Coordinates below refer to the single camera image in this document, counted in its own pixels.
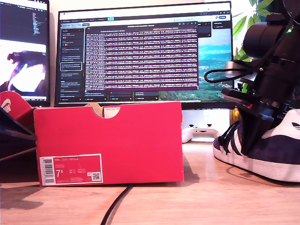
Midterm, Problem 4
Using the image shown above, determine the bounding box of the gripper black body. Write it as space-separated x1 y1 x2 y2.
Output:
221 55 300 118

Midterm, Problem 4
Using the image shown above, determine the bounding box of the blue suede white-striped shoe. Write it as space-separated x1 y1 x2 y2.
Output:
212 109 300 183

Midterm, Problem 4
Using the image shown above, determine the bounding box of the red shoebox lid white logo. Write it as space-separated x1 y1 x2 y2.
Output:
0 91 36 162

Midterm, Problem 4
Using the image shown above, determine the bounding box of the red cardboard shoebox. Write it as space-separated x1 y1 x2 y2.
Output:
33 101 185 188

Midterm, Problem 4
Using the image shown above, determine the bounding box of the white game controller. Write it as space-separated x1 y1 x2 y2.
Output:
182 125 222 143

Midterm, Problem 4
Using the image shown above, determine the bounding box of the green leafy houseplant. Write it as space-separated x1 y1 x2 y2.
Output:
232 0 285 94

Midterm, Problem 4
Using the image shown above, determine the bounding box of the brown packing paper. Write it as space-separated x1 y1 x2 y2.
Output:
82 102 104 117

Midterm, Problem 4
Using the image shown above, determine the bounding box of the black monitor with code window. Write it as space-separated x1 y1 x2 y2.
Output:
0 0 51 107

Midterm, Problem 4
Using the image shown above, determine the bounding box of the large black computer monitor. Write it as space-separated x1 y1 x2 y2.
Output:
54 1 236 110

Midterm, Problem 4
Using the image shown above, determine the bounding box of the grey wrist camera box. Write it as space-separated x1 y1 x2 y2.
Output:
224 60 260 83

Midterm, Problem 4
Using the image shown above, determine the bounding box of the black looping arm cable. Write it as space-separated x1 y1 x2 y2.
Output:
204 0 297 83

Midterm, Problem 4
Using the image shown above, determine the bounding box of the black cable on table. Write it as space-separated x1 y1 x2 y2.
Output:
100 184 134 225

